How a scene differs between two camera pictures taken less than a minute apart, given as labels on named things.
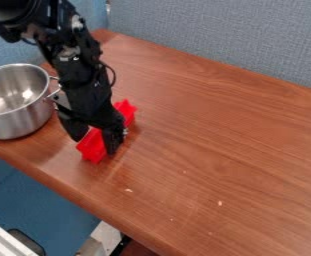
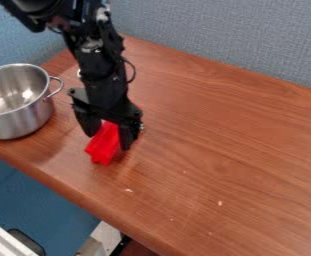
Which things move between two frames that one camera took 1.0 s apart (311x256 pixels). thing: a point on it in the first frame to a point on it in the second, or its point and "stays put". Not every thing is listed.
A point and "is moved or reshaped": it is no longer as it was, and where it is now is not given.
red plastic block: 93,145 is moved or reshaped
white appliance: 0,243 stays put
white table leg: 103,241 stays put
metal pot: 19,108 stays put
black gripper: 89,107 to 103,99
